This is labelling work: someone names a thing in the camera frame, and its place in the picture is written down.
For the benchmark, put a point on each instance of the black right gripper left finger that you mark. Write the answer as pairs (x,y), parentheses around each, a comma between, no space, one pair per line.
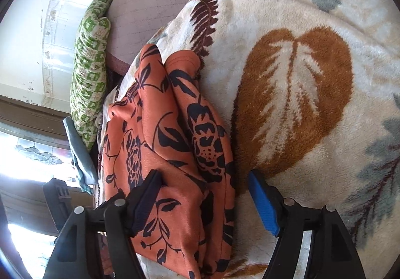
(124,219)

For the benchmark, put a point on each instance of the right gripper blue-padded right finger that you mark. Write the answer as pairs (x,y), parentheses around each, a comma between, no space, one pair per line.
(286,222)

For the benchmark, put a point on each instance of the orange black floral garment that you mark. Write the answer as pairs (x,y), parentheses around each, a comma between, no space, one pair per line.
(164,123)

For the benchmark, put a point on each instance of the light blue folded cloth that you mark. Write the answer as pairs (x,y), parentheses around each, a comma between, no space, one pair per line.
(81,159)

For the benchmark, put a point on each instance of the stained glass window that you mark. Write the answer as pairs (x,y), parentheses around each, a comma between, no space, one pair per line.
(23,159)

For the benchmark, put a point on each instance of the green white patterned pillow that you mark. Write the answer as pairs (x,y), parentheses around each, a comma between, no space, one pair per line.
(89,73)

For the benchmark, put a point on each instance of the cream leaf-pattern fleece blanket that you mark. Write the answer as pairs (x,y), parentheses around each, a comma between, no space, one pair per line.
(309,93)

